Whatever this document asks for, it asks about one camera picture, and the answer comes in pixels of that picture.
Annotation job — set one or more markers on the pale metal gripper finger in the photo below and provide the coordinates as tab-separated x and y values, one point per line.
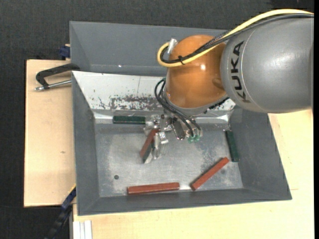
150	158
158	148

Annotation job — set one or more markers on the red-brown block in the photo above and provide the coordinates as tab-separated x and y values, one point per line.
209	173
153	188
148	143

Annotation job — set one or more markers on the grey metal bin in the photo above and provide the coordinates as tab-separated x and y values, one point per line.
174	165

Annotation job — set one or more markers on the dark green flat block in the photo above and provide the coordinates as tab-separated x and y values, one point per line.
129	120
232	146

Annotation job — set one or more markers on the pale wood flat board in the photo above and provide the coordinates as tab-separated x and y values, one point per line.
45	133

